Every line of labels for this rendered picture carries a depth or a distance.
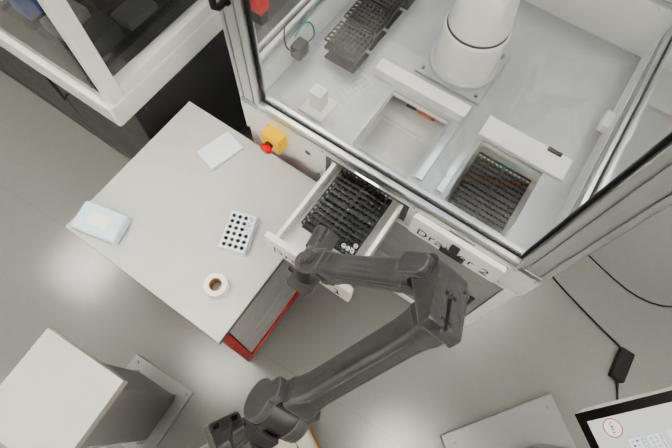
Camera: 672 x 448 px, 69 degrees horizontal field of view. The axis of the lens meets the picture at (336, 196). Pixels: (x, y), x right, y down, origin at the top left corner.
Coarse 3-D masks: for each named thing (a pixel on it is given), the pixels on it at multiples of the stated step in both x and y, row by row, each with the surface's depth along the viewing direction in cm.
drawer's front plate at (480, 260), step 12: (420, 216) 140; (408, 228) 148; (420, 228) 143; (432, 228) 138; (432, 240) 145; (444, 240) 140; (456, 240) 137; (468, 252) 137; (480, 252) 136; (468, 264) 143; (480, 264) 138; (492, 264) 134; (492, 276) 140
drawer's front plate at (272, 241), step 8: (272, 240) 135; (280, 240) 135; (272, 248) 143; (280, 248) 137; (288, 248) 135; (288, 256) 139; (328, 288) 140; (336, 288) 134; (344, 288) 130; (352, 288) 131; (344, 296) 136
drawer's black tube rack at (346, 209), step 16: (352, 176) 151; (336, 192) 145; (352, 192) 145; (368, 192) 145; (320, 208) 143; (336, 208) 143; (352, 208) 146; (368, 208) 143; (384, 208) 146; (320, 224) 144; (336, 224) 141; (352, 224) 144; (368, 224) 141; (352, 240) 139
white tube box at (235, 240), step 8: (232, 216) 153; (240, 216) 153; (248, 216) 152; (256, 216) 152; (232, 224) 151; (240, 224) 151; (256, 224) 154; (224, 232) 150; (232, 232) 150; (240, 232) 150; (224, 240) 149; (232, 240) 152; (240, 240) 149; (248, 240) 149; (224, 248) 148; (232, 248) 148; (240, 248) 149; (248, 248) 151
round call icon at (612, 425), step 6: (600, 420) 112; (606, 420) 111; (612, 420) 110; (618, 420) 109; (606, 426) 111; (612, 426) 110; (618, 426) 109; (606, 432) 111; (612, 432) 110; (618, 432) 109; (624, 432) 109; (612, 438) 110
